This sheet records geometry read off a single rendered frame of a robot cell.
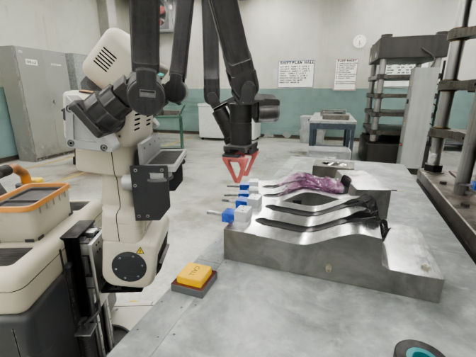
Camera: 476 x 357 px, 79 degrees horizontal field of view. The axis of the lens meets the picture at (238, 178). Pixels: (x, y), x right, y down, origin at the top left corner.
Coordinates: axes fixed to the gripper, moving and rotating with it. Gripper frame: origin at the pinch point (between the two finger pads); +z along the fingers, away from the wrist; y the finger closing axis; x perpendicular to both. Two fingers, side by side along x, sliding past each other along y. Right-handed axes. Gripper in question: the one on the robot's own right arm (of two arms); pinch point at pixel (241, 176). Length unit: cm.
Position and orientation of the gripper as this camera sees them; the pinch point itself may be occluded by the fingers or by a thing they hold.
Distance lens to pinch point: 80.0
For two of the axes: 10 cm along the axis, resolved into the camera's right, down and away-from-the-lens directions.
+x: -9.4, -0.9, 3.3
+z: 0.1, 9.5, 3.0
